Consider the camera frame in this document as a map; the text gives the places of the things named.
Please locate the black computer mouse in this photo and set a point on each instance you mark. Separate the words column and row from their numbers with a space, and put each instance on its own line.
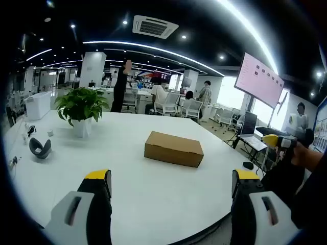
column 247, row 165

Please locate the person's right hand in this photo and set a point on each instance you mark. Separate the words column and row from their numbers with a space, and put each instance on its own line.
column 305, row 158

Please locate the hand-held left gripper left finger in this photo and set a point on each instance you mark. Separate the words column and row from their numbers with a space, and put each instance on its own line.
column 76, row 217

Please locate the white office chair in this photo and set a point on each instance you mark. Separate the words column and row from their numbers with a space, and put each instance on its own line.
column 130, row 100
column 169, row 104
column 195, row 109

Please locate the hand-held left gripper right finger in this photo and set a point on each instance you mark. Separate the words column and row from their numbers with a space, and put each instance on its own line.
column 258, row 217

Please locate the potted green plant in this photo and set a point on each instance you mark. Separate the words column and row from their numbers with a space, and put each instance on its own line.
column 81, row 102

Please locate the ceiling air conditioner vent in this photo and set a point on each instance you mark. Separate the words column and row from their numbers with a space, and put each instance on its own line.
column 154, row 26

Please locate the open laptop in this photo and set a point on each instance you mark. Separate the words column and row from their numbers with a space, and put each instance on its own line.
column 249, row 123

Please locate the black folding stand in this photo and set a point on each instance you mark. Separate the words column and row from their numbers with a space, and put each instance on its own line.
column 255, row 155

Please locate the blue framed wall poster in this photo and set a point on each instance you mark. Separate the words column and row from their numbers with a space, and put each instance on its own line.
column 321, row 125

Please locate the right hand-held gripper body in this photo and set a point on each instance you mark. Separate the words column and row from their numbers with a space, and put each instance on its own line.
column 307, row 137

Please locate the red wall display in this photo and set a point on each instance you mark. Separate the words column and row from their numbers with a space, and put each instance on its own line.
column 162, row 76

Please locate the grey curved face pad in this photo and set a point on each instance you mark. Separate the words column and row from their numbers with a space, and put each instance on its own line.
column 34, row 146

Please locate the brown cardboard shoe box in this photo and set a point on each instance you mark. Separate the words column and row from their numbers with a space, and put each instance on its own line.
column 173, row 149

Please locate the white storage bin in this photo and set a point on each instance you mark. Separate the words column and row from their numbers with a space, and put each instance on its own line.
column 38, row 104

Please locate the black computer monitor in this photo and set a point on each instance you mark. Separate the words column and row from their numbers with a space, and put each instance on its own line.
column 187, row 81

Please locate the small white cube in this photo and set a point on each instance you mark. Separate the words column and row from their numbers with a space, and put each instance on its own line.
column 50, row 132

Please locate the robot figure wall poster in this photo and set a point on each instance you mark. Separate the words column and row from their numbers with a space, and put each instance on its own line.
column 297, row 120

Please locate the large pink display screen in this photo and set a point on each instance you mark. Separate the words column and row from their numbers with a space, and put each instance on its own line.
column 258, row 76

